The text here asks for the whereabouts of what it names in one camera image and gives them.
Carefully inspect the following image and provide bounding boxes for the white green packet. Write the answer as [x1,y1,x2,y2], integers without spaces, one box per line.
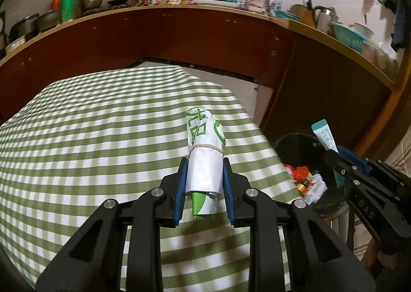
[185,107,226,219]

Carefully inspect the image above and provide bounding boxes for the teal white cream tube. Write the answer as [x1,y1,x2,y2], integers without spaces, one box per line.
[311,119,345,188]

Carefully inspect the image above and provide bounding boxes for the black lined trash bin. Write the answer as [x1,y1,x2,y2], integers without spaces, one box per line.
[273,133,345,217]

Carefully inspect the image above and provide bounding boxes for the red kitchen base cabinets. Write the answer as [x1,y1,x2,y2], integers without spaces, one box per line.
[1,6,394,157]

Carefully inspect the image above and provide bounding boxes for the striped quilted mattress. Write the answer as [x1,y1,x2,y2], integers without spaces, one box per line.
[385,127,411,177]

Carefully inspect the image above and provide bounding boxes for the red crumpled wrapper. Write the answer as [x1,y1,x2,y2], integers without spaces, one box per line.
[285,165,310,183]

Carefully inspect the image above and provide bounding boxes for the wooden countertop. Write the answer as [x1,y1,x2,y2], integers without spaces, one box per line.
[0,2,396,90]

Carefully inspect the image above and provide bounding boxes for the green white checkered tablecloth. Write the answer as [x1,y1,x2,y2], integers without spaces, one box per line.
[1,66,298,287]

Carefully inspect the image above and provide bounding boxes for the teal plastic basket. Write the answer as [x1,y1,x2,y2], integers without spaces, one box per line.
[332,23,369,52]

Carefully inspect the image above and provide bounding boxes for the dark hanging cloth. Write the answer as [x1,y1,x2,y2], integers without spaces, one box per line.
[391,0,410,52]

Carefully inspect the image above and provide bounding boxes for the steel electric kettle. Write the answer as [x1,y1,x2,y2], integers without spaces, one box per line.
[311,6,339,34]

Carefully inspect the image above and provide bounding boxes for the black frying pan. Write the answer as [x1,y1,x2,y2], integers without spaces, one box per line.
[107,0,129,9]

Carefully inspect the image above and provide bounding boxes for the green plastic bottle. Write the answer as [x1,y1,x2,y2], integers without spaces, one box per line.
[61,0,74,22]

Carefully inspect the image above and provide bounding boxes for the orange thermos jug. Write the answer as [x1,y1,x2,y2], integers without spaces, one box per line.
[50,0,61,10]

